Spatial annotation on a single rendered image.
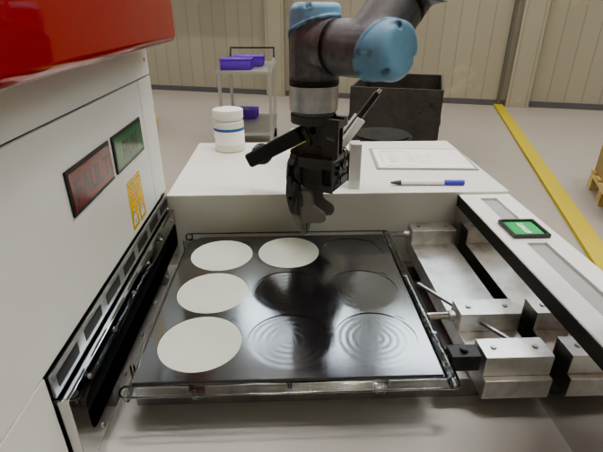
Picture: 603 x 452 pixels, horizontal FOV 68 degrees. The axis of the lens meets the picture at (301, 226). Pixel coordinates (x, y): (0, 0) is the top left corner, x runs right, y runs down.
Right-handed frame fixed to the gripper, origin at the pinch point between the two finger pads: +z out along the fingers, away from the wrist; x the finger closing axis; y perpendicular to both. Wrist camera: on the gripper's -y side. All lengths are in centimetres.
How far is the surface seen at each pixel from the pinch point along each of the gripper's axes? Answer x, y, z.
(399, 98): 308, -69, 31
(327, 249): -2.3, 6.0, 2.1
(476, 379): -17.7, 32.9, 5.5
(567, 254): 1.8, 40.6, -4.0
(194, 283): -20.9, -7.0, 2.1
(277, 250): -6.6, -1.1, 2.0
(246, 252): -9.4, -5.5, 2.1
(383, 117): 305, -80, 47
